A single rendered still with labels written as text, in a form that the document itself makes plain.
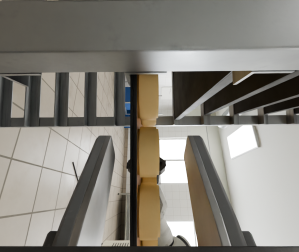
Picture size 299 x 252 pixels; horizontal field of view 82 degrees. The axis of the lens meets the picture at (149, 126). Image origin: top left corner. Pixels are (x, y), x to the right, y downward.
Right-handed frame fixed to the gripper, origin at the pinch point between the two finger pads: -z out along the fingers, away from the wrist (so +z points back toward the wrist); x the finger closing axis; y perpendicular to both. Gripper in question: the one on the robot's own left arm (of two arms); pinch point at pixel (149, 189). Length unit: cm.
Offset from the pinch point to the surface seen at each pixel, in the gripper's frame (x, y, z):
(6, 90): -46, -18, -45
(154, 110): 0.5, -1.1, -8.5
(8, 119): -44, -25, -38
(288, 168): 222, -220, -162
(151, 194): 0.2, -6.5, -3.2
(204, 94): 7.7, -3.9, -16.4
